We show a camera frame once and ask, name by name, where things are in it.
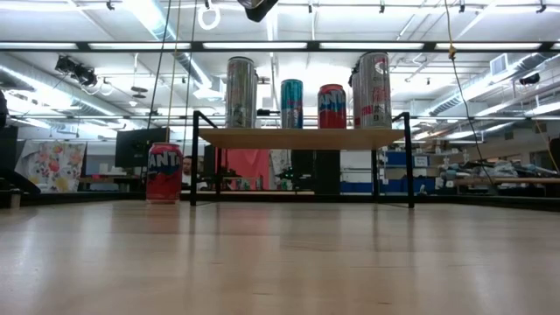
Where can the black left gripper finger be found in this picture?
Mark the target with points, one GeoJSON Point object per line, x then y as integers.
{"type": "Point", "coordinates": [260, 9]}

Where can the silver Celsius can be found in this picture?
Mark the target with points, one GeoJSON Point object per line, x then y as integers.
{"type": "Point", "coordinates": [240, 94]}

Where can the blue silver energy drink can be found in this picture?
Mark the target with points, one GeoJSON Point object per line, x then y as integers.
{"type": "Point", "coordinates": [291, 105]}

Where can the red Fanta can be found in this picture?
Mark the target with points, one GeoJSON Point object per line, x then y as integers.
{"type": "Point", "coordinates": [164, 175]}
{"type": "Point", "coordinates": [331, 109]}

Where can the Celsius can with pink band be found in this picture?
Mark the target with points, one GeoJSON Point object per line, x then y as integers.
{"type": "Point", "coordinates": [375, 94]}

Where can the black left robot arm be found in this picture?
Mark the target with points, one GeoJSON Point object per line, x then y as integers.
{"type": "Point", "coordinates": [2, 109]}

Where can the wooden shelf with black legs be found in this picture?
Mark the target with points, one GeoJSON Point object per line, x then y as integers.
{"type": "Point", "coordinates": [297, 139]}

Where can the red panel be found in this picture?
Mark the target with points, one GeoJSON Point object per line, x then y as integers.
{"type": "Point", "coordinates": [249, 164]}

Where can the person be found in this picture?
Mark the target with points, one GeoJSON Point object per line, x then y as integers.
{"type": "Point", "coordinates": [187, 165]}

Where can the black cabinet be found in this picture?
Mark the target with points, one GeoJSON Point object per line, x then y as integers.
{"type": "Point", "coordinates": [315, 172]}

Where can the black monitor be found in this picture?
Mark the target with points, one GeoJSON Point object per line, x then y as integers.
{"type": "Point", "coordinates": [135, 146]}

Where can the black ceiling spotlight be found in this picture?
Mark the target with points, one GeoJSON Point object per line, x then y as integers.
{"type": "Point", "coordinates": [76, 72]}
{"type": "Point", "coordinates": [529, 79]}

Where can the blue storage bins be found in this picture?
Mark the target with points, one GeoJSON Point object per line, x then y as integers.
{"type": "Point", "coordinates": [398, 158]}

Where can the floral print cloth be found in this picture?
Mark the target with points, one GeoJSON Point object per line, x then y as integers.
{"type": "Point", "coordinates": [52, 166]}

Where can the black aluminium table frame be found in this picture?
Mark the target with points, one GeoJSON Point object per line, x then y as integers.
{"type": "Point", "coordinates": [245, 197]}

